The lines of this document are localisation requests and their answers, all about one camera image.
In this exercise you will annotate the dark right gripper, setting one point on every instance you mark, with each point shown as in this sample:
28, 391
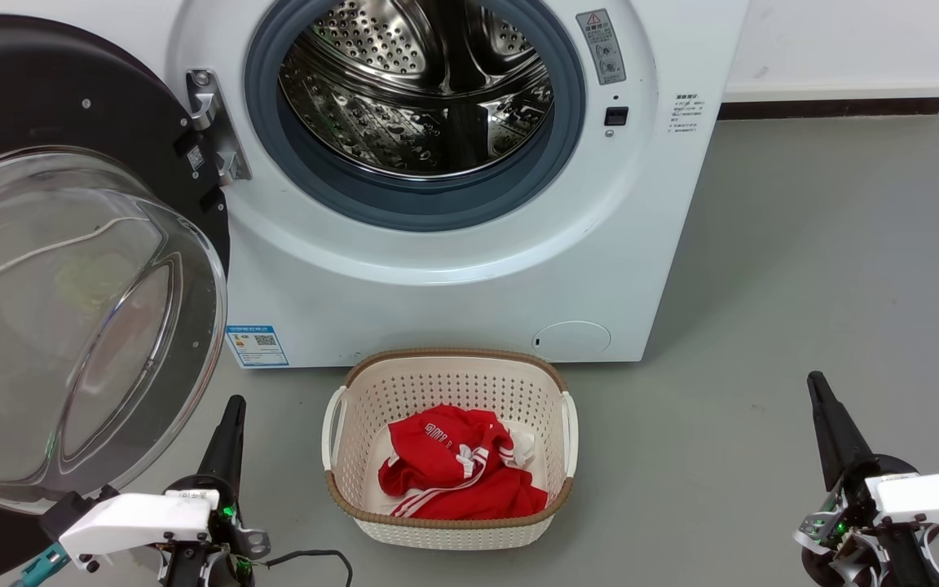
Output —
853, 514

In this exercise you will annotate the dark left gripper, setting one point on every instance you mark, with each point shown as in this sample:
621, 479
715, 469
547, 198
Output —
229, 522

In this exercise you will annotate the washer door glass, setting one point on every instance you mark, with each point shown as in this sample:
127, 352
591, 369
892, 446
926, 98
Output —
29, 90

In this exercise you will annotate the white front-load washing machine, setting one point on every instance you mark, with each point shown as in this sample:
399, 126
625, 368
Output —
437, 310

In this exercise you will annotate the metal door hinge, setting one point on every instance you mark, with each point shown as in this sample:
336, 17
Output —
207, 106

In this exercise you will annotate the blue energy label sticker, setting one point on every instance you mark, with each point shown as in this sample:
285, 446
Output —
257, 346

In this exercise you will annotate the red garment with white stripes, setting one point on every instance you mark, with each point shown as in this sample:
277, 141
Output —
437, 448

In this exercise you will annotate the cream perforated laundry basket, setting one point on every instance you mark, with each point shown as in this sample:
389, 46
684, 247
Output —
437, 383

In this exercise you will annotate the round white filter cover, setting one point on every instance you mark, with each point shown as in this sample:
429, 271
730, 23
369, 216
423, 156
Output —
571, 337

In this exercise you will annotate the white cloth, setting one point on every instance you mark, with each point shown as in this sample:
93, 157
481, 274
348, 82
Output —
522, 447

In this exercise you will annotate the dark brown baseboard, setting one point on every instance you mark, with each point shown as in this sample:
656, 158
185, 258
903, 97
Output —
828, 108

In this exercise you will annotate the steel perforated washer drum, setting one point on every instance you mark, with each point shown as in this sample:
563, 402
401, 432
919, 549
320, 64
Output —
372, 122

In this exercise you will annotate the grey warning sticker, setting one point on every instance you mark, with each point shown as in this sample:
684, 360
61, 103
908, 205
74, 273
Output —
601, 47

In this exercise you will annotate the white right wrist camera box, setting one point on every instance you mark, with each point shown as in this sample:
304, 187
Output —
934, 497

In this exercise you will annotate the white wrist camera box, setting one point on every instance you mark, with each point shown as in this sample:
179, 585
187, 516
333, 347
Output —
934, 497
135, 518

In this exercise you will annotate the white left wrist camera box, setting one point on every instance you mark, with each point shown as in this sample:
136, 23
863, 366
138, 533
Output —
135, 518

